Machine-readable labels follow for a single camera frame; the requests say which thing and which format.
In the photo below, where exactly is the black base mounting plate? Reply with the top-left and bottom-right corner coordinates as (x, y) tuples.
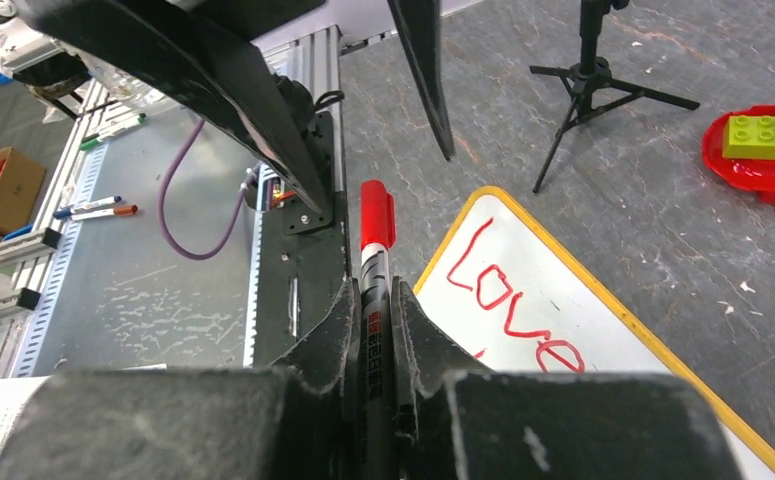
(252, 112), (349, 367)

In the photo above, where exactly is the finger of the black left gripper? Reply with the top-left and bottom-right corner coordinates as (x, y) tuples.
(19, 1), (329, 211)
(387, 0), (456, 161)

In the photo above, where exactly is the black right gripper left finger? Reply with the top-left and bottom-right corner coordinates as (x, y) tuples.
(0, 279), (361, 479)

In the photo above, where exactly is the black tripod microphone stand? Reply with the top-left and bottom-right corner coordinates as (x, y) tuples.
(530, 0), (700, 194)

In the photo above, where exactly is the yellow framed whiteboard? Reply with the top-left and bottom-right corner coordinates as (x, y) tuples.
(414, 186), (775, 479)

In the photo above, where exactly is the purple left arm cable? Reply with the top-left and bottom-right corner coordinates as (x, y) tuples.
(157, 117), (262, 261)

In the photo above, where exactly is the red marker cap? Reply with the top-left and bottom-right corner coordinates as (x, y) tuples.
(360, 179), (396, 250)

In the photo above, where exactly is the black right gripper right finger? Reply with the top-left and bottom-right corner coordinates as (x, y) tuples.
(390, 278), (725, 479)

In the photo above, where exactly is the red capped whiteboard marker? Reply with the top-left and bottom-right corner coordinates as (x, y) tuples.
(357, 180), (398, 480)

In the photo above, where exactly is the orange capped marker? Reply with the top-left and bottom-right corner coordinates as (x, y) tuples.
(69, 205), (138, 222)

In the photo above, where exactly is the blue capped marker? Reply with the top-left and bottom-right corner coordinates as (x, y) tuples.
(53, 195), (122, 220)

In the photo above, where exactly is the green capped marker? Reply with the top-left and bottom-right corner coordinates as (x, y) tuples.
(78, 113), (147, 152)

